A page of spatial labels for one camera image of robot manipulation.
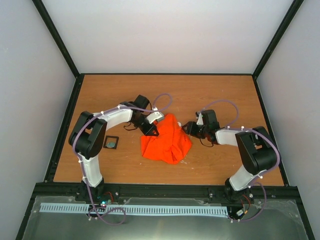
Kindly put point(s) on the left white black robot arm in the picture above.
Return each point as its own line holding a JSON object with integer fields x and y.
{"x": 88, "y": 135}

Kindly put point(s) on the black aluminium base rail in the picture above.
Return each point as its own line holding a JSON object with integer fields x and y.
{"x": 120, "y": 192}

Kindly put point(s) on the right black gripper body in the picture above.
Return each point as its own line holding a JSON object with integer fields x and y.
{"x": 198, "y": 133}

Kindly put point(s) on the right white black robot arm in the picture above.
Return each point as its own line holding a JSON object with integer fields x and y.
{"x": 258, "y": 152}

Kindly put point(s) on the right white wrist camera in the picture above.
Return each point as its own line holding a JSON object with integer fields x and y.
{"x": 199, "y": 118}

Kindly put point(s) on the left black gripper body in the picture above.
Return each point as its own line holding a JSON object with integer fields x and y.
{"x": 143, "y": 128}

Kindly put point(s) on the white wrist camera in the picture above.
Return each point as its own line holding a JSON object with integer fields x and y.
{"x": 155, "y": 117}
{"x": 199, "y": 118}

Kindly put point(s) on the black square frame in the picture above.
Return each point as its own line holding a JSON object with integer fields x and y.
{"x": 110, "y": 138}

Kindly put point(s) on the orange garment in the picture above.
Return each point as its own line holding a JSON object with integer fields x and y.
{"x": 170, "y": 146}

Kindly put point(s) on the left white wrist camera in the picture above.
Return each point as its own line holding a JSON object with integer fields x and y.
{"x": 155, "y": 117}

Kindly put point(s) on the light blue slotted cable duct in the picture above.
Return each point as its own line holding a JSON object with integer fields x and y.
{"x": 139, "y": 210}

